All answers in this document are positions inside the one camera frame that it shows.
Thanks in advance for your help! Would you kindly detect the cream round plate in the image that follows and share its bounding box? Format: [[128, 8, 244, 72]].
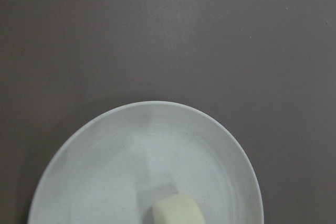
[[28, 101, 264, 223]]

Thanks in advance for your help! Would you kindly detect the pale white bun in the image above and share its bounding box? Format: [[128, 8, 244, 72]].
[[152, 194, 205, 224]]

